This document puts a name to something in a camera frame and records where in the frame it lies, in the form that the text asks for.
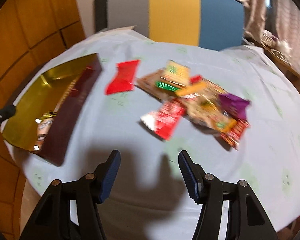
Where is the brown sesame paste packet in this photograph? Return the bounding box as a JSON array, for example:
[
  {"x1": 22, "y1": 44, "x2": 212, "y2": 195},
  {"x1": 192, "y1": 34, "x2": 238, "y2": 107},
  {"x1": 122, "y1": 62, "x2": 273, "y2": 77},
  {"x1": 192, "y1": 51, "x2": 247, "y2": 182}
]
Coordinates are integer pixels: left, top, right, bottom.
[{"x1": 34, "y1": 111, "x2": 57, "y2": 152}]

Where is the red ornate candy packet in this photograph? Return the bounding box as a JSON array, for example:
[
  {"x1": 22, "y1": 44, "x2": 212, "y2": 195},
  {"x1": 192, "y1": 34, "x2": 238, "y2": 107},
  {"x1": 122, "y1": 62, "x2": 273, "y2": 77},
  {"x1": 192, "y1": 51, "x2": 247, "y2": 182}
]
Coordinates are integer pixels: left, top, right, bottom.
[{"x1": 220, "y1": 119, "x2": 250, "y2": 150}]

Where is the purple snack packet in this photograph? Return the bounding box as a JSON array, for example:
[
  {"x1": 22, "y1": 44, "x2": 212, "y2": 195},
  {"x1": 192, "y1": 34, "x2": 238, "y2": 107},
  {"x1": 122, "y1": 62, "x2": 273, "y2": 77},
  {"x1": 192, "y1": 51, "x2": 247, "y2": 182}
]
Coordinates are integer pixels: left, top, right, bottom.
[{"x1": 219, "y1": 93, "x2": 250, "y2": 120}]

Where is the orange peanut snack bag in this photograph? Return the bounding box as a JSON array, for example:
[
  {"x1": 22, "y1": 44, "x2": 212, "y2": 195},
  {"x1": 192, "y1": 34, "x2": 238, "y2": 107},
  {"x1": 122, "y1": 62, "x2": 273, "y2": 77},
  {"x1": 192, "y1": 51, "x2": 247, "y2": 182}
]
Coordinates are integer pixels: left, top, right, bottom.
[{"x1": 175, "y1": 80, "x2": 237, "y2": 133}]

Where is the red white candy packet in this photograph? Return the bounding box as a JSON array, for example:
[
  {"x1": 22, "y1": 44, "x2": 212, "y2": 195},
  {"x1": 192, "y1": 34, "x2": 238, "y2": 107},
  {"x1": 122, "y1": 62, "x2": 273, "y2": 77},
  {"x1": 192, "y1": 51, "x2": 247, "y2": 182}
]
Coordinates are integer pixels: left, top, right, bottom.
[{"x1": 140, "y1": 99, "x2": 186, "y2": 140}]

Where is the bright red snack packet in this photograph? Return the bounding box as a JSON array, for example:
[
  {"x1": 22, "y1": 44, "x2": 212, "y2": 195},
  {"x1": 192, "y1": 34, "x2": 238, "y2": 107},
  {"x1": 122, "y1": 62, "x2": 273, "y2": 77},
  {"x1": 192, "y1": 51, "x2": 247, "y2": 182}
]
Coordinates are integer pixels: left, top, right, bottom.
[{"x1": 105, "y1": 60, "x2": 140, "y2": 95}]

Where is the clear brown pastry packet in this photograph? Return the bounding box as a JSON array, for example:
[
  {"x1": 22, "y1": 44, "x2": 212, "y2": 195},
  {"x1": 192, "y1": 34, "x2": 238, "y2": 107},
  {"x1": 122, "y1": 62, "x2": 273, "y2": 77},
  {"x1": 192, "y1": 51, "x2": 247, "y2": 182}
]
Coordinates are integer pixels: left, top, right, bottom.
[{"x1": 135, "y1": 69, "x2": 181, "y2": 101}]

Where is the yellow green cracker packet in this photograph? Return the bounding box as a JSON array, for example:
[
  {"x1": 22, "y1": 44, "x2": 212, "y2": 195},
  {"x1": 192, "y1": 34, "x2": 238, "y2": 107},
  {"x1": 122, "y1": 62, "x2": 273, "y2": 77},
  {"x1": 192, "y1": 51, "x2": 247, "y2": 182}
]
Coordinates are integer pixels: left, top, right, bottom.
[{"x1": 155, "y1": 60, "x2": 190, "y2": 91}]

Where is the sesame stick squirrel packet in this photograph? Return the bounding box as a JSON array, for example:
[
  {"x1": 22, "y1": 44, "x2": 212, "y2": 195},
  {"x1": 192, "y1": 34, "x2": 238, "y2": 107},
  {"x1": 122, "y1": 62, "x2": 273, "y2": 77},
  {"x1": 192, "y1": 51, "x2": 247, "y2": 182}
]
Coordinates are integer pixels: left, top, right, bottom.
[{"x1": 190, "y1": 75, "x2": 213, "y2": 90}]

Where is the gold tin box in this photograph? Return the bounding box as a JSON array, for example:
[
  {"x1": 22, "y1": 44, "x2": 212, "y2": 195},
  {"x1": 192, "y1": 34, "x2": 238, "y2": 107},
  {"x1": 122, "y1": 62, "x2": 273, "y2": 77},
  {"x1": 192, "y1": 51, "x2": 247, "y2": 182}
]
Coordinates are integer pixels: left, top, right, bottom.
[{"x1": 2, "y1": 53, "x2": 102, "y2": 167}]

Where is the pale blue smiley tablecloth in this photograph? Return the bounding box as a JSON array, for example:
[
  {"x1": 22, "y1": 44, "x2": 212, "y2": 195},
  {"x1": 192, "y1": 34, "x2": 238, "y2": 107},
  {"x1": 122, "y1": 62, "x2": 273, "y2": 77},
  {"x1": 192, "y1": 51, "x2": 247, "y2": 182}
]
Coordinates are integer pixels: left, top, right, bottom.
[{"x1": 5, "y1": 28, "x2": 300, "y2": 240}]

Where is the wooden side table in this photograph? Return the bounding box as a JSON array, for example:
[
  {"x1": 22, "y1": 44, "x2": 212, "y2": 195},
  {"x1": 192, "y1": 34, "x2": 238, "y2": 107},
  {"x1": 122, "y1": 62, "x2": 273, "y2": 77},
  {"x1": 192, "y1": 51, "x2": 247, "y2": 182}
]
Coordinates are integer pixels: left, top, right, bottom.
[{"x1": 247, "y1": 37, "x2": 300, "y2": 81}]

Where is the round woven tray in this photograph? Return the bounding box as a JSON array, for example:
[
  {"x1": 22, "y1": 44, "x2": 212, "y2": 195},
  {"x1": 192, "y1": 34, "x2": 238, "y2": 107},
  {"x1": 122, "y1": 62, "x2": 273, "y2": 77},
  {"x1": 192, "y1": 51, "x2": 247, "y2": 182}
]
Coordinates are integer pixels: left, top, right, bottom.
[{"x1": 270, "y1": 49, "x2": 290, "y2": 64}]

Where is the white teapot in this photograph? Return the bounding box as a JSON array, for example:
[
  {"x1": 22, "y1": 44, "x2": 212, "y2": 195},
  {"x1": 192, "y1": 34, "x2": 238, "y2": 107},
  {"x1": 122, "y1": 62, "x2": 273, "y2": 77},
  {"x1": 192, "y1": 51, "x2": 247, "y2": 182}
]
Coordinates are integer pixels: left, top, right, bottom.
[{"x1": 276, "y1": 40, "x2": 292, "y2": 54}]

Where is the patterned tissue box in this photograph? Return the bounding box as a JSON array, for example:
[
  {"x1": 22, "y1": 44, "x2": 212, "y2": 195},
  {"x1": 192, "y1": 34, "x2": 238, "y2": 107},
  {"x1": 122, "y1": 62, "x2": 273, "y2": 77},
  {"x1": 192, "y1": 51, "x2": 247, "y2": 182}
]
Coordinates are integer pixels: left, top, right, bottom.
[{"x1": 261, "y1": 29, "x2": 277, "y2": 48}]

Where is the grey yellow blue chair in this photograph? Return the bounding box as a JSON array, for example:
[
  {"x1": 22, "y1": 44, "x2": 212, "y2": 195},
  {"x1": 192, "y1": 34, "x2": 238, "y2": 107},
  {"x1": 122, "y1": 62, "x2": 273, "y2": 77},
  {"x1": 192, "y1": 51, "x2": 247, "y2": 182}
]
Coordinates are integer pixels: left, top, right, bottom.
[{"x1": 107, "y1": 0, "x2": 244, "y2": 50}]

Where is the beige patterned curtain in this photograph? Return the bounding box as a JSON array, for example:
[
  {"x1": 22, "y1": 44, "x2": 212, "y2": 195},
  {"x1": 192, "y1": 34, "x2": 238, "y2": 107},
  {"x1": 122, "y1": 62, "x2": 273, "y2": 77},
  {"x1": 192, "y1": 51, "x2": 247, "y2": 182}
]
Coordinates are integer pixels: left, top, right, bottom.
[{"x1": 237, "y1": 0, "x2": 300, "y2": 74}]

